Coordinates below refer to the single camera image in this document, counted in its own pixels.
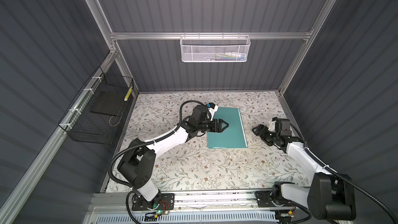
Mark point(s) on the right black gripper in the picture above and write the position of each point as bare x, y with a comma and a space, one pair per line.
261, 131

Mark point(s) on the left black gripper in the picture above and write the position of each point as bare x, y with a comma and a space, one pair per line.
219, 129

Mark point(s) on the teal green file folder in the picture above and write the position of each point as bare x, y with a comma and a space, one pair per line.
234, 135

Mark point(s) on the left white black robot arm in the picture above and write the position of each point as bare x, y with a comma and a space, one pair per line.
134, 165

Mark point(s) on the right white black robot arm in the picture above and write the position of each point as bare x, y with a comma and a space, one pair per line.
328, 198

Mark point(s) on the pens in white basket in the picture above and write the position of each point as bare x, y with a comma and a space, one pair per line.
228, 56

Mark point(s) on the yellow marker pen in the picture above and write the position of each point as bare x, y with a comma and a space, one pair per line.
128, 94

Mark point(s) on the black flat pad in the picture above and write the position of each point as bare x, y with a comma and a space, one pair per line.
109, 103

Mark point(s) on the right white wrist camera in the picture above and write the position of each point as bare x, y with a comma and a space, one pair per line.
272, 125

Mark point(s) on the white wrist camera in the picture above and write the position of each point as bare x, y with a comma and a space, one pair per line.
212, 108
272, 125

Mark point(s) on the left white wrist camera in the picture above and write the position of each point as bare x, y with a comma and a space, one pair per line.
212, 108

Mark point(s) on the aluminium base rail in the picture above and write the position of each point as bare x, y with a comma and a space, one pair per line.
185, 201

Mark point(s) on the white wire mesh basket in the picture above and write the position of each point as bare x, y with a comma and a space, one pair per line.
193, 48

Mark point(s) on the black wire mesh basket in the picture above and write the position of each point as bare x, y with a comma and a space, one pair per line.
83, 126

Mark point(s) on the white slotted cable duct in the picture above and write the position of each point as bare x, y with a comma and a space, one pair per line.
209, 217

